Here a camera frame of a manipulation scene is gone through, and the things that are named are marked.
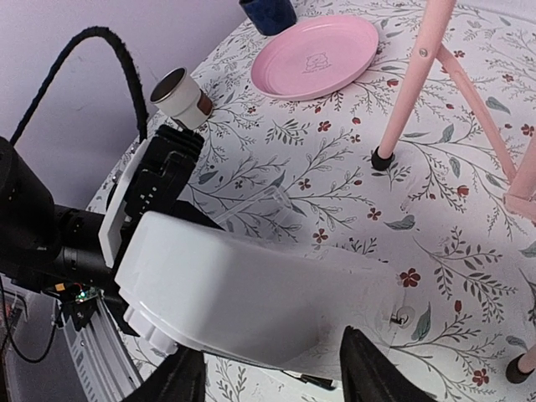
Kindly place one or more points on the pink plate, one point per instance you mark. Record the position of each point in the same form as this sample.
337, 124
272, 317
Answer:
314, 58

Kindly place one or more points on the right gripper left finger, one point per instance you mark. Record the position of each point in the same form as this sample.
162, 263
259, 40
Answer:
181, 377

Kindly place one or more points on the white metronome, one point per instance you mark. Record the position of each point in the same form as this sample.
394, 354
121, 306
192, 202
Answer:
277, 306

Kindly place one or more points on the clear metronome front cover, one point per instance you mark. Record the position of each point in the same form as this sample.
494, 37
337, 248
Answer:
267, 215

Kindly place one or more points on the front aluminium rail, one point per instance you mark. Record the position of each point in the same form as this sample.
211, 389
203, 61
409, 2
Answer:
105, 370

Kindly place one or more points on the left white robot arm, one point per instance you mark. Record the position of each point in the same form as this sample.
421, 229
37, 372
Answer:
44, 244

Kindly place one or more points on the small brown white jar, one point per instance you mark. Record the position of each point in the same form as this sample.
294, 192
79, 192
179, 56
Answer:
178, 96

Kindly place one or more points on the pink music stand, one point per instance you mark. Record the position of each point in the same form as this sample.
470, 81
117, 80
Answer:
428, 49

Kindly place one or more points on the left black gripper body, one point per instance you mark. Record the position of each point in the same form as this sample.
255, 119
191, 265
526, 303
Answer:
81, 260

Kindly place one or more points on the dark blue cup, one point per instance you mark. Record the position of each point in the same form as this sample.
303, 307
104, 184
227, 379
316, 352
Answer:
270, 17

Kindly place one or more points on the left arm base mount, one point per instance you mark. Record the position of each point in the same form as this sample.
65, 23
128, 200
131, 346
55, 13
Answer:
73, 301

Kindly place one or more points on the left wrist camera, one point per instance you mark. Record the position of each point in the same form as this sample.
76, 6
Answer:
152, 181

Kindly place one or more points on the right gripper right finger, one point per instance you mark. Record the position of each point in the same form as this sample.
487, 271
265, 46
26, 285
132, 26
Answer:
368, 376

